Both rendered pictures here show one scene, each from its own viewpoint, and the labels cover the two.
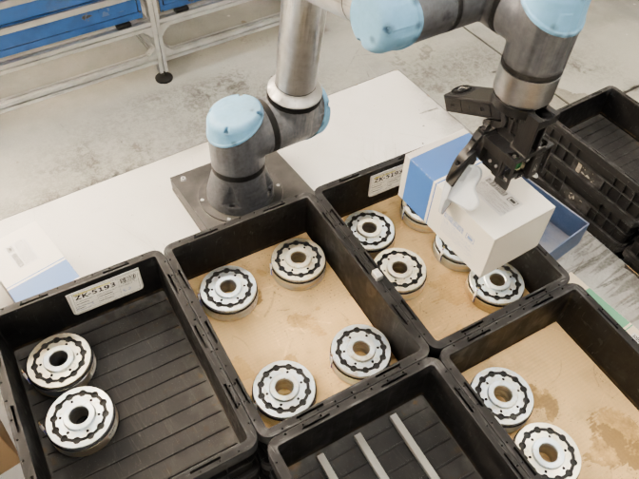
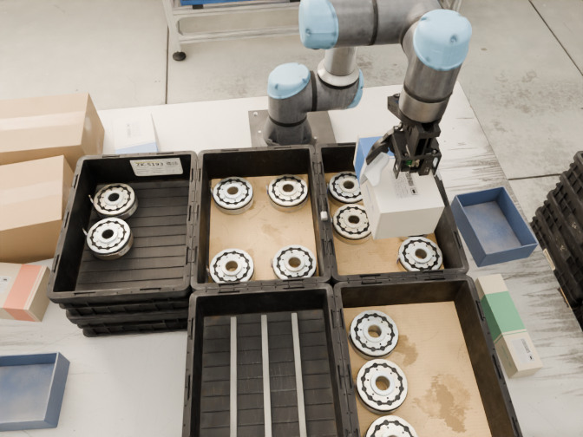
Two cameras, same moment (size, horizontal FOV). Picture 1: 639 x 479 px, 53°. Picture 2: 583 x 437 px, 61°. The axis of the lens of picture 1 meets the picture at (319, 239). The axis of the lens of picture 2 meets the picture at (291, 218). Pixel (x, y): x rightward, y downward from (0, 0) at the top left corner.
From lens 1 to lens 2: 0.35 m
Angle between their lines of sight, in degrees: 18
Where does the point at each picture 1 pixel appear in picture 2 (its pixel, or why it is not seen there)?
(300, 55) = not seen: hidden behind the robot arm
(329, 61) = not seen: hidden behind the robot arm
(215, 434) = (180, 278)
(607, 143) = not seen: outside the picture
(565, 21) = (435, 56)
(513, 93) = (404, 105)
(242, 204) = (280, 142)
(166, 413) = (159, 254)
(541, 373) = (417, 332)
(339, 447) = (249, 318)
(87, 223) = (186, 125)
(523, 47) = (410, 70)
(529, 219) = (416, 207)
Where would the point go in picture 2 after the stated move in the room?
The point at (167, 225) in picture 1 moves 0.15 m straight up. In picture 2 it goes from (233, 142) to (229, 107)
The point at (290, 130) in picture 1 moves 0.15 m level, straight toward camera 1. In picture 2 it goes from (325, 99) to (304, 134)
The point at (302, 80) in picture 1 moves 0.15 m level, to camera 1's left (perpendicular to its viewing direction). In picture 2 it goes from (339, 64) to (289, 47)
